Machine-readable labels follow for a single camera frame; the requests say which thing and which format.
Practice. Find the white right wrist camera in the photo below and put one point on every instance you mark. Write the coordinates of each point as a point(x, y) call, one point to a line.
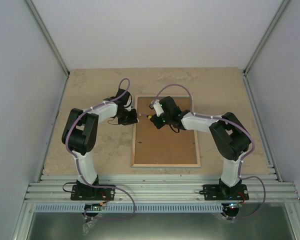
point(155, 105)

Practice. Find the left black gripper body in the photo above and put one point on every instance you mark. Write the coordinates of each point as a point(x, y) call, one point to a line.
point(126, 118)

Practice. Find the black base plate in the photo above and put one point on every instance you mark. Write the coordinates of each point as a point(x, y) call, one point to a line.
point(87, 193)
point(218, 192)

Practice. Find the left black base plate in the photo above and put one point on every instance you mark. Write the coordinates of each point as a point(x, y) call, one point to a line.
point(87, 193)

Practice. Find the aluminium corner post left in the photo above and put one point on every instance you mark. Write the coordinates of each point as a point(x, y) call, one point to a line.
point(46, 35)

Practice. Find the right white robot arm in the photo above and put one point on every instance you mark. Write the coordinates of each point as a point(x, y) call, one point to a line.
point(232, 140)

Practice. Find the controller board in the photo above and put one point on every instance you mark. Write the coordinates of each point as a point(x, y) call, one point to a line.
point(234, 205)
point(95, 206)

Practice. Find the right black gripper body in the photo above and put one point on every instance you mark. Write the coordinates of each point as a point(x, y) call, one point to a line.
point(159, 125)

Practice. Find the grey slotted cable duct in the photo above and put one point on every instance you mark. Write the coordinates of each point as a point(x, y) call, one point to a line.
point(129, 208)

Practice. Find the aluminium corner post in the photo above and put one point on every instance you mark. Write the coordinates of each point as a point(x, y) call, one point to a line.
point(267, 35)
point(46, 35)

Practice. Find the clear plastic bag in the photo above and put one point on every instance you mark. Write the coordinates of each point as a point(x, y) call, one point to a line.
point(88, 225)

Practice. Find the teal wooden picture frame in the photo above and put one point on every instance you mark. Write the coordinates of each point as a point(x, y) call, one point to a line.
point(161, 148)

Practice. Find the aluminium rail base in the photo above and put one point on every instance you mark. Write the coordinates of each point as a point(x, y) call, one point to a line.
point(161, 188)

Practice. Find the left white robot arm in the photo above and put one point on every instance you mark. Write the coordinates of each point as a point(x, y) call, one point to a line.
point(80, 133)

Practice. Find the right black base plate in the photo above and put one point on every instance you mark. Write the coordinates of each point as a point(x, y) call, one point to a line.
point(218, 192)

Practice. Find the left controller board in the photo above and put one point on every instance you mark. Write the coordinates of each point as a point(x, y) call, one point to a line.
point(95, 206)

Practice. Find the aluminium corner post right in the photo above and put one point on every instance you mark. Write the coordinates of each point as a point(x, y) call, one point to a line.
point(267, 35)

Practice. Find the right controller board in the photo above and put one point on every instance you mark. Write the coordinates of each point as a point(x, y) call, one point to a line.
point(234, 205)

